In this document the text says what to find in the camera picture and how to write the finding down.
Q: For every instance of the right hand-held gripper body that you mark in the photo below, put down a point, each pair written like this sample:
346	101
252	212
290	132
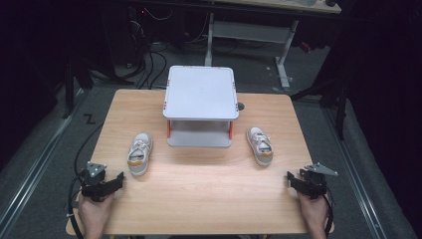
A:
316	182

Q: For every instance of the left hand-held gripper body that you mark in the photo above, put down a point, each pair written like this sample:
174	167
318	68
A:
94	182

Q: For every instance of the white child sneaker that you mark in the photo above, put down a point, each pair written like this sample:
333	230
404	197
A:
139	157
260	146

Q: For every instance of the white two-tier shoe rack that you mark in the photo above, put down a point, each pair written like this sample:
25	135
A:
200	93

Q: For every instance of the person's right hand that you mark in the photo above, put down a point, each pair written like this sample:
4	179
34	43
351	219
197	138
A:
315	212

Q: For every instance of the person's left hand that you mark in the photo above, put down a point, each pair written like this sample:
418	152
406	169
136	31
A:
94	212

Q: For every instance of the black metal stand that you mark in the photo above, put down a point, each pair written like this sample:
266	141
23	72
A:
69	89
340	109

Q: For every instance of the grey round table grommet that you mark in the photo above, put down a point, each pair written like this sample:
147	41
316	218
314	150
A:
241	106

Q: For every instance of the desk with white legs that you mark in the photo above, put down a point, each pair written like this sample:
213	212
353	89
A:
252	32

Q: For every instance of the metal floor rail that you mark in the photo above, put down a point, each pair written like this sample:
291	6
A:
355	176
36	159

